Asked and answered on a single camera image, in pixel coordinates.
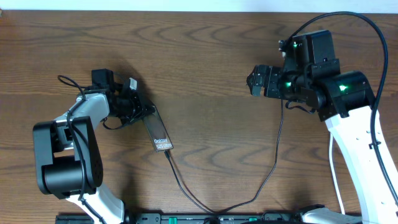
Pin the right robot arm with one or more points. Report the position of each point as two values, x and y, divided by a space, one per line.
311 75

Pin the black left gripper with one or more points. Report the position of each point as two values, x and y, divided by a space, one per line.
139 112

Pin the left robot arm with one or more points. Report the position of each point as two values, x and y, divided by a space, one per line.
67 157

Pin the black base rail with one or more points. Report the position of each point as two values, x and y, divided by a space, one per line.
155 218

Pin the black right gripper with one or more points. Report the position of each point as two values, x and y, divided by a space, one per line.
274 74

